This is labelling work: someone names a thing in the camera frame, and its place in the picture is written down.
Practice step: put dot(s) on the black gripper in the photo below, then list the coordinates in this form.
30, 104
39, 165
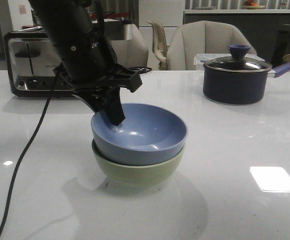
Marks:
89, 66

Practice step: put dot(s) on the blue bowl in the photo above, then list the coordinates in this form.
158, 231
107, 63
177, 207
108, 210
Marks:
149, 135

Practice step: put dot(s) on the green bowl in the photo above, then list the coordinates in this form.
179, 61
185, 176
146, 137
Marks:
137, 176

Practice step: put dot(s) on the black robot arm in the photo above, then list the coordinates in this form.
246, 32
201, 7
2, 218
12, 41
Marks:
76, 29

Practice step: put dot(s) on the beige upholstered chair left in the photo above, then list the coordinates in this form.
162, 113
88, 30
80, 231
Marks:
131, 52

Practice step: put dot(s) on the beige upholstered chair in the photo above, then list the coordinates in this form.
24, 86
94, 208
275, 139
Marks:
201, 37
131, 52

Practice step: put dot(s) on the cream plastic chair background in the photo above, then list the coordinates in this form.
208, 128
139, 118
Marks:
159, 45

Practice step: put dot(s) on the black chrome four-slot toaster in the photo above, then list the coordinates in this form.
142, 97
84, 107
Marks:
30, 59

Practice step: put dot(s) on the clear plastic food container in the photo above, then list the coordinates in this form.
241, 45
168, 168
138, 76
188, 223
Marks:
202, 57

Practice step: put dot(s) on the white drawer cabinet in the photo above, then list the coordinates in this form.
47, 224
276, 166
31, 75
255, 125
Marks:
169, 13

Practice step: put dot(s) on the beige upholstered chair right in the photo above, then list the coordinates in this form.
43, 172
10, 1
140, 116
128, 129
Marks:
201, 37

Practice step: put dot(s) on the dark blue saucepan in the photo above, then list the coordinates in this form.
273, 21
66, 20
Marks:
236, 85

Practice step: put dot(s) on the glass pot lid blue knob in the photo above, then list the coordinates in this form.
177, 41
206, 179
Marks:
238, 62

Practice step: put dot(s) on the fruit bowl on counter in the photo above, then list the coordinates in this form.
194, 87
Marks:
251, 5

